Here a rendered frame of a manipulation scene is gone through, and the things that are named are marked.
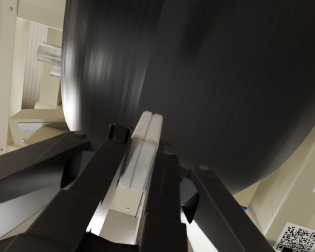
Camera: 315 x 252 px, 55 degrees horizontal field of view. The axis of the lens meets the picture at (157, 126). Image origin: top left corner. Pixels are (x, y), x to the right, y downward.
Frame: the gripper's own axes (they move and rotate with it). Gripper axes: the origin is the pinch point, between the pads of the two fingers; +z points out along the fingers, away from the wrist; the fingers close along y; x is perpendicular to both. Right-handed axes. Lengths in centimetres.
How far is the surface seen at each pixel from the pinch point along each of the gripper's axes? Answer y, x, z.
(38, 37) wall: -207, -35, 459
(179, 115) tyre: 2.5, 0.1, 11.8
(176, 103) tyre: 1.8, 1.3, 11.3
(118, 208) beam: -3, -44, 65
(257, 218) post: 27, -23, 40
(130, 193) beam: -1, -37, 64
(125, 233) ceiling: 4, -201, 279
